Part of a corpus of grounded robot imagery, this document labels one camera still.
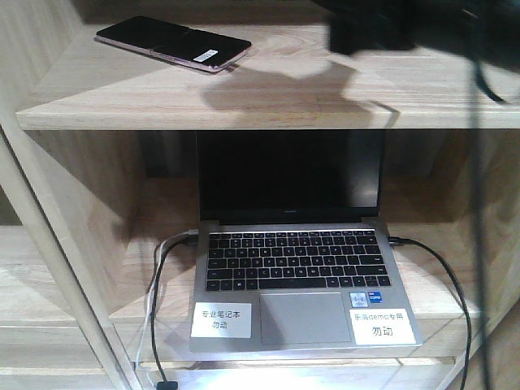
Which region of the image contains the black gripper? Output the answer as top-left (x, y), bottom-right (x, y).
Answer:
top-left (316, 1), bottom-right (463, 55)

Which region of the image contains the black foldable phone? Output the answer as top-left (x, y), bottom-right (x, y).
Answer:
top-left (94, 16), bottom-right (252, 73)

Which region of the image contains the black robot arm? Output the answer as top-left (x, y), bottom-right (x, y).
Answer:
top-left (317, 1), bottom-right (519, 72)

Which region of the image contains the silver laptop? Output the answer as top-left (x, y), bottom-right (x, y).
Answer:
top-left (189, 129), bottom-right (423, 353)

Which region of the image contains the black hanging cable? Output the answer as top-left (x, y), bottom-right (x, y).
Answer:
top-left (465, 52), bottom-right (495, 390)

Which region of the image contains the black laptop cable right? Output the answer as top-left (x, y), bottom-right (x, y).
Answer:
top-left (385, 236), bottom-right (475, 390)

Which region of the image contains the black laptop cable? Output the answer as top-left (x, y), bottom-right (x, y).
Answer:
top-left (385, 236), bottom-right (475, 390)
top-left (149, 235), bottom-right (200, 390)

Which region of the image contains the white laptop cable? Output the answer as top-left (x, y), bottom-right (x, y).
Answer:
top-left (134, 230), bottom-right (200, 390)

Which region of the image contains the black laptop cable left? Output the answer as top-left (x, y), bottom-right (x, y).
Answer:
top-left (149, 235), bottom-right (200, 390)

